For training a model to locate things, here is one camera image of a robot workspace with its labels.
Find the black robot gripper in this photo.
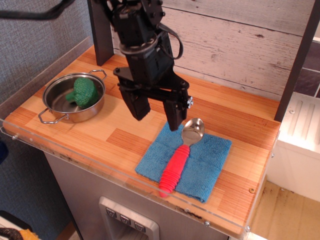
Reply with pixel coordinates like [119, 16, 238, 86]
[113, 50, 193, 132]

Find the red handled metal spoon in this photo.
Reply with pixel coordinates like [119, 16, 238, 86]
[159, 118, 205, 198]

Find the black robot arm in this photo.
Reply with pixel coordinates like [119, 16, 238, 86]
[99, 0, 193, 131]

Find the blue cloth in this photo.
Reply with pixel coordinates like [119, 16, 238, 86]
[135, 123, 232, 203]

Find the green toy broccoli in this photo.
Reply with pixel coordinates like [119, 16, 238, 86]
[65, 77, 99, 109]

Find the small steel pot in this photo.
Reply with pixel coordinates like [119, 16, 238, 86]
[38, 69, 107, 124]

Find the grey toy fridge cabinet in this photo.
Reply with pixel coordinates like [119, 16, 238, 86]
[45, 153, 229, 240]

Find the white toy sink unit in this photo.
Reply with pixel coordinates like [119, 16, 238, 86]
[264, 36, 320, 203]

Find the clear acrylic table guard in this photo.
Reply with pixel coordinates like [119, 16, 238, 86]
[3, 115, 280, 239]

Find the yellow object at corner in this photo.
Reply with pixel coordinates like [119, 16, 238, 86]
[19, 229, 39, 240]

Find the dark left vertical post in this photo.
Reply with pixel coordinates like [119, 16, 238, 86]
[87, 0, 114, 66]

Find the dark vertical post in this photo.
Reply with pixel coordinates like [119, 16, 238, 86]
[87, 0, 114, 66]
[274, 0, 320, 122]

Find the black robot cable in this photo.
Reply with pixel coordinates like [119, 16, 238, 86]
[0, 0, 76, 21]

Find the dark right vertical post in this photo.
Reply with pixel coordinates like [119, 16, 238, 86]
[274, 0, 320, 122]

